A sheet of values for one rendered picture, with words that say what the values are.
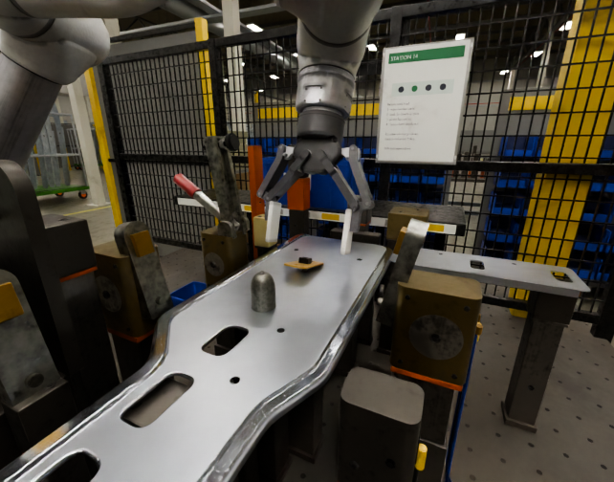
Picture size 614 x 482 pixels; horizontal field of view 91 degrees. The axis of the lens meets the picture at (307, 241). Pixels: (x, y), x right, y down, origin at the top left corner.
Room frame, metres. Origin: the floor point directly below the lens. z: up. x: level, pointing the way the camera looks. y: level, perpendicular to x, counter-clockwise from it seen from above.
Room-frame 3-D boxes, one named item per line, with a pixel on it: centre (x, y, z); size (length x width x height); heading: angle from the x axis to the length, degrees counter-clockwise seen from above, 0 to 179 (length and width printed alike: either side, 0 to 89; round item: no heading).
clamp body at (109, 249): (0.39, 0.26, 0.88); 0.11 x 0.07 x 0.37; 65
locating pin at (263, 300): (0.35, 0.06, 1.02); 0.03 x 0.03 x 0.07
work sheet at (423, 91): (0.93, -0.32, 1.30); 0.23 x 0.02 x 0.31; 65
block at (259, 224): (0.59, 0.08, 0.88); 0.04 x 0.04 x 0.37; 65
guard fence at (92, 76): (2.65, 1.28, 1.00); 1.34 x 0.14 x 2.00; 68
